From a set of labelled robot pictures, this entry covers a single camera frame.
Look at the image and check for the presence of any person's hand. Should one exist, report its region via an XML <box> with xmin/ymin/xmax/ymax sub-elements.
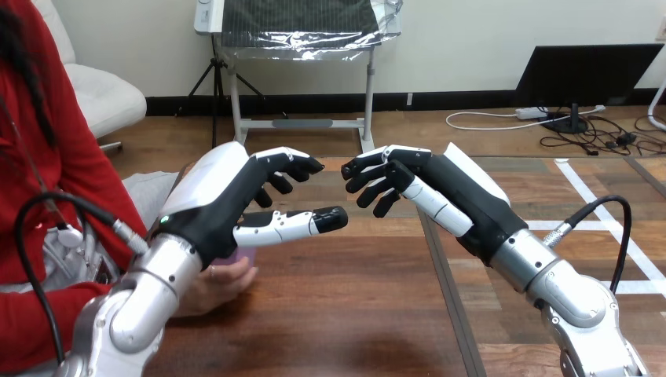
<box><xmin>171</xmin><ymin>256</ymin><xmax>260</xmax><ymax>319</ymax></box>

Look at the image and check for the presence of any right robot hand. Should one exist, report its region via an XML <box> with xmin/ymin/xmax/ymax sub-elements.
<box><xmin>340</xmin><ymin>142</ymin><xmax>529</xmax><ymax>267</ymax></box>

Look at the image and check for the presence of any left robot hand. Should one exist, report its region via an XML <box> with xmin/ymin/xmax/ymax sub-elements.
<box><xmin>155</xmin><ymin>141</ymin><xmax>349</xmax><ymax>269</ymax></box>

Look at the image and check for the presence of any purple block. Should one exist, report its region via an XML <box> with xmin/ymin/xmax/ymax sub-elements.
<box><xmin>212</xmin><ymin>246</ymin><xmax>258</xmax><ymax>269</ymax></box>

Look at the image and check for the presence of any person's forearm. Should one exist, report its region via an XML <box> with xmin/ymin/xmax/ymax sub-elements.
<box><xmin>0</xmin><ymin>281</ymin><xmax>114</xmax><ymax>375</ymax></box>

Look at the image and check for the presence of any person's body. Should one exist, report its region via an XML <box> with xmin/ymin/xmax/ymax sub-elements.
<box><xmin>0</xmin><ymin>0</ymin><xmax>181</xmax><ymax>297</ymax></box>

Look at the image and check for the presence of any white power strip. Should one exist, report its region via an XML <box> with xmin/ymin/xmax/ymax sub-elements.
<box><xmin>514</xmin><ymin>106</ymin><xmax>548</xmax><ymax>121</ymax></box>

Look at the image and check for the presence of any black tripod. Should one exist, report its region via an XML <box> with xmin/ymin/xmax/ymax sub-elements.
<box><xmin>175</xmin><ymin>35</ymin><xmax>267</xmax><ymax>150</ymax></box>

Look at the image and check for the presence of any white desk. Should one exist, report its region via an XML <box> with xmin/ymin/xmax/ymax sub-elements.
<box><xmin>193</xmin><ymin>0</ymin><xmax>404</xmax><ymax>155</ymax></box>

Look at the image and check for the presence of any white cushioned chair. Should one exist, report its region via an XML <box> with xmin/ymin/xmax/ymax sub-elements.
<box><xmin>31</xmin><ymin>0</ymin><xmax>148</xmax><ymax>153</ymax></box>

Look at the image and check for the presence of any dark screen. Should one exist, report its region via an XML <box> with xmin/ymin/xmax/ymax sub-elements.
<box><xmin>514</xmin><ymin>43</ymin><xmax>665</xmax><ymax>135</ymax></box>

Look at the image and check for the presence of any foil sheet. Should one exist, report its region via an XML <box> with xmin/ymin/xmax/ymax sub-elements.
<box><xmin>215</xmin><ymin>0</ymin><xmax>404</xmax><ymax>62</ymax></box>

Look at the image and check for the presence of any white curved stand leg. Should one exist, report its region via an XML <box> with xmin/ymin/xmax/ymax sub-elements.
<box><xmin>647</xmin><ymin>76</ymin><xmax>666</xmax><ymax>132</ymax></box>

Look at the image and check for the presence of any white cable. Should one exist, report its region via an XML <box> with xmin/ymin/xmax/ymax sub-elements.
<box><xmin>445</xmin><ymin>104</ymin><xmax>607</xmax><ymax>132</ymax></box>

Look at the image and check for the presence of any tangle of cables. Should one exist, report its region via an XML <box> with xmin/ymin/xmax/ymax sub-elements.
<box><xmin>539</xmin><ymin>111</ymin><xmax>666</xmax><ymax>158</ymax></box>

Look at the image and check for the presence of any black cable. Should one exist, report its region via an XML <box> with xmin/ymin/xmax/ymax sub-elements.
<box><xmin>13</xmin><ymin>192</ymin><xmax>150</xmax><ymax>365</ymax></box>
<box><xmin>542</xmin><ymin>195</ymin><xmax>633</xmax><ymax>295</ymax></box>

